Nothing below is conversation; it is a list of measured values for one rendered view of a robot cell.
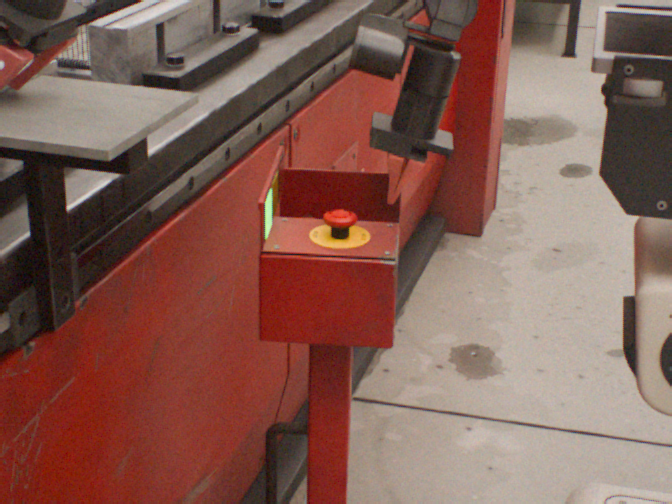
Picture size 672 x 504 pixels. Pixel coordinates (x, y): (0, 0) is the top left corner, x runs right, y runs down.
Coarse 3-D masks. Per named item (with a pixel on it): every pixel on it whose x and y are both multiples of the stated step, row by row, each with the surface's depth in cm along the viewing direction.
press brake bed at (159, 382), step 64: (320, 64) 188; (256, 128) 159; (320, 128) 189; (448, 128) 305; (192, 192) 140; (256, 192) 163; (128, 256) 126; (192, 256) 143; (256, 256) 167; (0, 320) 102; (128, 320) 128; (192, 320) 146; (256, 320) 171; (0, 384) 103; (64, 384) 115; (128, 384) 130; (192, 384) 150; (256, 384) 176; (0, 448) 105; (64, 448) 117; (128, 448) 133; (192, 448) 153; (256, 448) 188
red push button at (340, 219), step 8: (328, 216) 128; (336, 216) 128; (344, 216) 128; (352, 216) 128; (328, 224) 128; (336, 224) 127; (344, 224) 127; (352, 224) 128; (336, 232) 128; (344, 232) 128
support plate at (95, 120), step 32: (0, 96) 103; (32, 96) 103; (64, 96) 103; (96, 96) 103; (128, 96) 104; (160, 96) 104; (192, 96) 104; (0, 128) 94; (32, 128) 94; (64, 128) 94; (96, 128) 95; (128, 128) 95
